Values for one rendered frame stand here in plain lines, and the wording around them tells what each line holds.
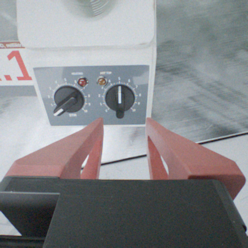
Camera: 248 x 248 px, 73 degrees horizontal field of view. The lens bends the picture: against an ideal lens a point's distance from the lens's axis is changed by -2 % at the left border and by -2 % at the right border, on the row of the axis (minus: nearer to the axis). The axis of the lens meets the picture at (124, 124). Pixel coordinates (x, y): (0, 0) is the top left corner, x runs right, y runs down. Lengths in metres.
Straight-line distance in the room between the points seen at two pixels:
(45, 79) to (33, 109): 0.08
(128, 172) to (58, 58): 0.17
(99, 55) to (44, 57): 0.05
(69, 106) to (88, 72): 0.04
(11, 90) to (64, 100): 0.11
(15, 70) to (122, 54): 0.15
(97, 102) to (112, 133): 0.06
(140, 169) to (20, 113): 0.19
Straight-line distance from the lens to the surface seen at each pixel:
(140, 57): 0.18
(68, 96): 0.19
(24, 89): 0.27
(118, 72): 0.18
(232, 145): 0.29
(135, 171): 0.26
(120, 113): 0.18
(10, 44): 0.25
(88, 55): 0.18
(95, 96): 0.19
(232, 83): 0.29
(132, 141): 0.24
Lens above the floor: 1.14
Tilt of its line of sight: 85 degrees down
